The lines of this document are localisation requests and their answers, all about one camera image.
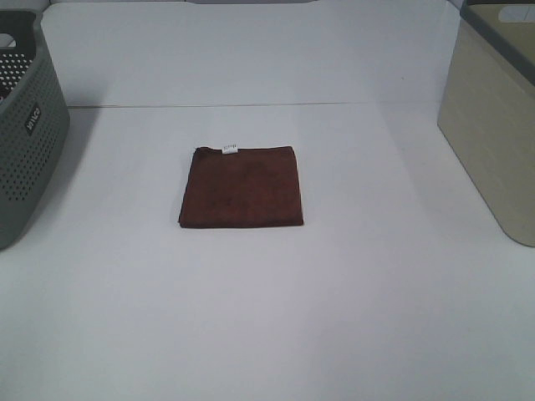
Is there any brown towel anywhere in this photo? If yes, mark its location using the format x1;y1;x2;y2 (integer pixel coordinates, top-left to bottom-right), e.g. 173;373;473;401
178;146;304;229

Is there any beige basket with grey rim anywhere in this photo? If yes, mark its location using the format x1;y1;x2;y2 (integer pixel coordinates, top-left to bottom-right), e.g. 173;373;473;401
437;1;534;246

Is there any grey perforated plastic basket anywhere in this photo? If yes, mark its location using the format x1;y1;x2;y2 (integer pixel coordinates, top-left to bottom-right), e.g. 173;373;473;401
1;9;70;248

